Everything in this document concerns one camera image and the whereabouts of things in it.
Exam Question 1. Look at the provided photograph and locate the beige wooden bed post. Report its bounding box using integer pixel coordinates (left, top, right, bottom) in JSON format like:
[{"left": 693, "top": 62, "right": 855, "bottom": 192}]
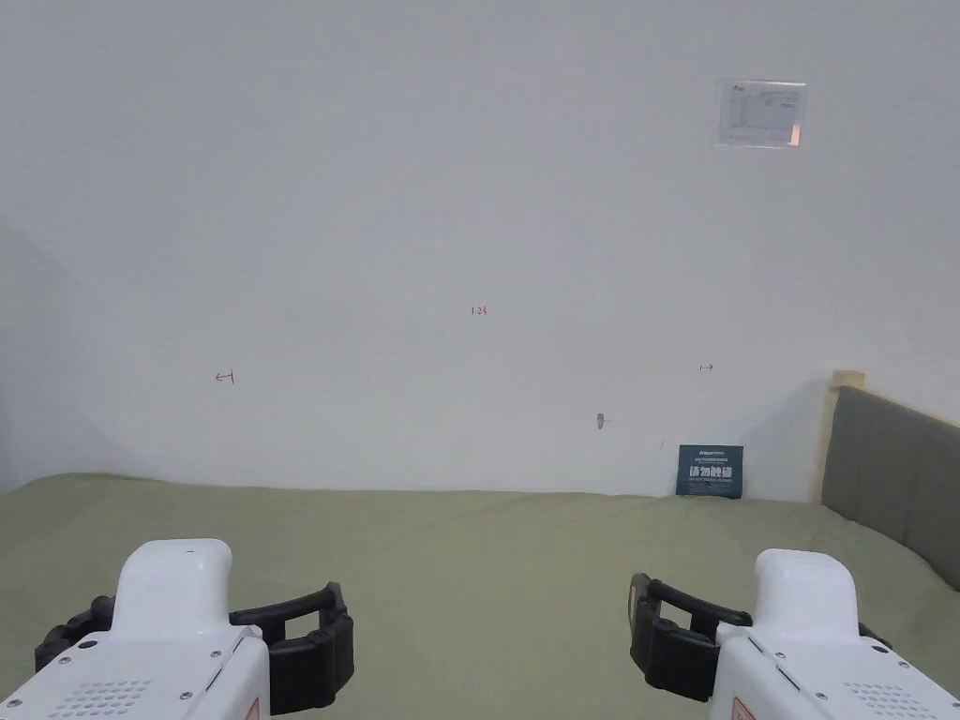
[{"left": 813, "top": 368, "right": 866, "bottom": 504}]

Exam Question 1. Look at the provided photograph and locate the grey padded headboard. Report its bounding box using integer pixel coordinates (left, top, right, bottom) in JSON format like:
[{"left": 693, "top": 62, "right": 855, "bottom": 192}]
[{"left": 820, "top": 385, "right": 960, "bottom": 591}]

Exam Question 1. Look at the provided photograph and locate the dark blue sign card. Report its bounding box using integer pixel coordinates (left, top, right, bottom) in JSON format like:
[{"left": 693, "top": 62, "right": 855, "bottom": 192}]
[{"left": 675, "top": 443, "right": 744, "bottom": 500}]

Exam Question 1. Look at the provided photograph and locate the white paper sheet in sleeve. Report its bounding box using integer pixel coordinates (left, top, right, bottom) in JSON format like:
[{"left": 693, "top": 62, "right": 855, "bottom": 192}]
[{"left": 716, "top": 78, "right": 810, "bottom": 151}]

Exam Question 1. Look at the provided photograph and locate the bed with pale green sheet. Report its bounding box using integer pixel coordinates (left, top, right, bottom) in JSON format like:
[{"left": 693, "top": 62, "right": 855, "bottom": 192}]
[{"left": 0, "top": 472, "right": 960, "bottom": 720}]

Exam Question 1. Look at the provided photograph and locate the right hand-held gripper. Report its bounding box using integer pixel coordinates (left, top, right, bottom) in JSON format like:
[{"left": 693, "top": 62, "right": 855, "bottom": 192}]
[{"left": 627, "top": 548, "right": 960, "bottom": 720}]

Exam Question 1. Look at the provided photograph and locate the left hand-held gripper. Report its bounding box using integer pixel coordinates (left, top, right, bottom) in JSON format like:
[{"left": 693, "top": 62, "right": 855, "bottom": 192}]
[{"left": 0, "top": 538, "right": 356, "bottom": 720}]

